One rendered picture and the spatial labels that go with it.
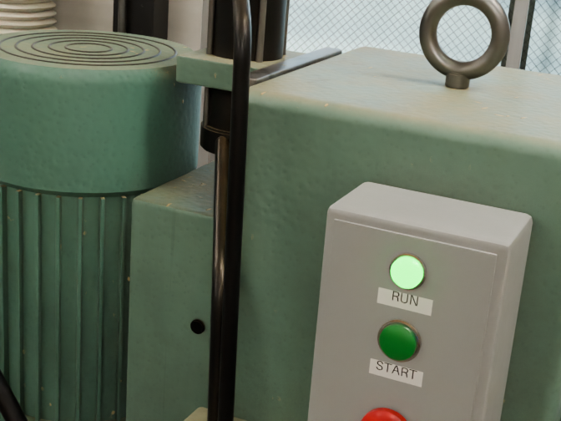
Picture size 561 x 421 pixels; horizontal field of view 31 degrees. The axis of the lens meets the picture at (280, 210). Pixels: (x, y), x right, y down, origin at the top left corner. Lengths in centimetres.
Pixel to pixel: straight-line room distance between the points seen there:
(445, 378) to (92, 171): 31
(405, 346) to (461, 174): 10
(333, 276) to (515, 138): 12
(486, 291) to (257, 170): 17
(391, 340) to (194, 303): 22
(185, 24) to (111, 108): 145
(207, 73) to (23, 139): 14
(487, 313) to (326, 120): 15
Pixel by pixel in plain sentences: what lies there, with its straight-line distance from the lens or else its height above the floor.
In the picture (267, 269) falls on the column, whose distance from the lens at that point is 64.
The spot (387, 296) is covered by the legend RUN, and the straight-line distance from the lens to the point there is 54.
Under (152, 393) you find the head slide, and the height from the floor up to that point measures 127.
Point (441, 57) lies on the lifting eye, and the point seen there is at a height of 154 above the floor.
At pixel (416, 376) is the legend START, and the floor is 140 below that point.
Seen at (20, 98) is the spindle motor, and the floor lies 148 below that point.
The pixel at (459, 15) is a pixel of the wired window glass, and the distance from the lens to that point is 205.
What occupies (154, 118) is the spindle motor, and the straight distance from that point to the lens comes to 74.
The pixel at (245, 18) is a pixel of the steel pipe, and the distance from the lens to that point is 58.
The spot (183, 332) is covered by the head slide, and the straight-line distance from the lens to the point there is 74.
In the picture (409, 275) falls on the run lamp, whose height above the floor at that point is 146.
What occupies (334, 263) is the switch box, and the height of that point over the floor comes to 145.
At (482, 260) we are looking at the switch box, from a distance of 52.
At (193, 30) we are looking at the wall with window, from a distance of 217.
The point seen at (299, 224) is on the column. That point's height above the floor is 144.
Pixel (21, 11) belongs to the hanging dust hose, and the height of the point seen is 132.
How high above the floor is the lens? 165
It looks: 19 degrees down
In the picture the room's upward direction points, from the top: 5 degrees clockwise
